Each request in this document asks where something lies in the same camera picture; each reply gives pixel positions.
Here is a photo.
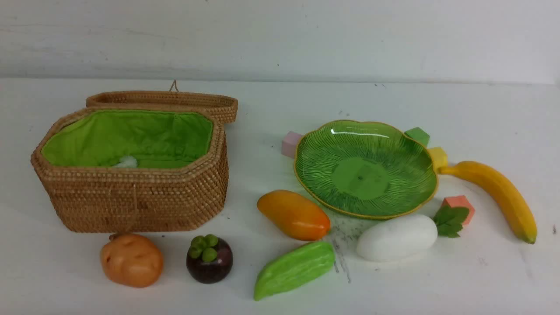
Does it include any white radish with leaves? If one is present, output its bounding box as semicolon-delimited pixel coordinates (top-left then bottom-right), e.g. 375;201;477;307
356;206;471;263

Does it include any green leaf glass plate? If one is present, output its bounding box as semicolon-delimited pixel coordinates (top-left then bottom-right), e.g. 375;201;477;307
293;119;439;220

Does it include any woven rattan basket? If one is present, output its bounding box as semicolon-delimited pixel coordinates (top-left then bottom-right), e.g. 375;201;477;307
31;104;229;233

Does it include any brown potato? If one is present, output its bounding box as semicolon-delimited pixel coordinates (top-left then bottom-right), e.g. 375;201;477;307
99;233;164;288

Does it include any dark purple mangosteen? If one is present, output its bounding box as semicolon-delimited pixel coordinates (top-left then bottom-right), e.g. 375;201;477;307
186;234;233;284

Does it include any yellow banana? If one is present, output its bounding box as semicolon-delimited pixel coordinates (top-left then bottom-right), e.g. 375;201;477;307
438;161;538;245

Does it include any orange cube block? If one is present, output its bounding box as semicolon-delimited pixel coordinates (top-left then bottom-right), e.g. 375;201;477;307
441;195;476;227

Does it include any orange yellow mango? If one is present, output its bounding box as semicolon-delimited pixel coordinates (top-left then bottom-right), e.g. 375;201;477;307
257;189;331;241

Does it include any green cube block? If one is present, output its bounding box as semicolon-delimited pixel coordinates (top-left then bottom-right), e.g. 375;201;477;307
404;127;431;147

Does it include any pink cube block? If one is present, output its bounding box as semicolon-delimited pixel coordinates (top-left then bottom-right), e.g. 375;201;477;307
281;131;303;159

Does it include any green bitter gourd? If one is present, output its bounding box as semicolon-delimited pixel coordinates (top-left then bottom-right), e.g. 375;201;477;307
253;241;336;301

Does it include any yellow cube block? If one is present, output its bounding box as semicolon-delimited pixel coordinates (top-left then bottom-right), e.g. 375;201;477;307
428;146;448;173

